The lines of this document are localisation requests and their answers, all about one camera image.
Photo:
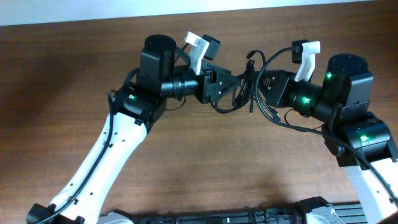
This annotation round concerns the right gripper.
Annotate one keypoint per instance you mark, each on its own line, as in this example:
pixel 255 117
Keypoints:
pixel 280 91

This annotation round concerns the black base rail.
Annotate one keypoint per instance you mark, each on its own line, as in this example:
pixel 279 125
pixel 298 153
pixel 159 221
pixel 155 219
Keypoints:
pixel 311 210

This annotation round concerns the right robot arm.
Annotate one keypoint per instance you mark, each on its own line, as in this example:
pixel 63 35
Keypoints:
pixel 361 142

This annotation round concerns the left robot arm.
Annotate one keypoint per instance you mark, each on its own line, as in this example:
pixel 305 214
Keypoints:
pixel 166 71

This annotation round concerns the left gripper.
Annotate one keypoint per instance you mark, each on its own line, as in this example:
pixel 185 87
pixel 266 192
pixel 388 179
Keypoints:
pixel 206 96

